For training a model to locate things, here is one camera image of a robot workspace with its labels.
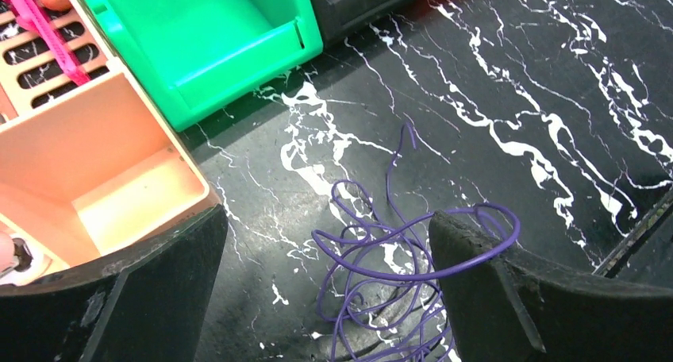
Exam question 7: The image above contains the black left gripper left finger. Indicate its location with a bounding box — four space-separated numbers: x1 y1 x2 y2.
1 205 228 361

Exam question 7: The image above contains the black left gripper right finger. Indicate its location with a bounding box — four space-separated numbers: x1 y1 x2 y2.
428 210 673 362

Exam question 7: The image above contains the purple wire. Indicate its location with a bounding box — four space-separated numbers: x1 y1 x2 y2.
311 121 521 362

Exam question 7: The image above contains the beige plastic file organizer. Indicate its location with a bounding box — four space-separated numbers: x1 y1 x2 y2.
1 0 219 286

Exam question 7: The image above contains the green storage bin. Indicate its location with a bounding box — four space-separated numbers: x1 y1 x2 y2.
82 0 323 131

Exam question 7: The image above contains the black storage bin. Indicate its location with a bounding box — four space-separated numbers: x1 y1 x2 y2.
310 0 412 48

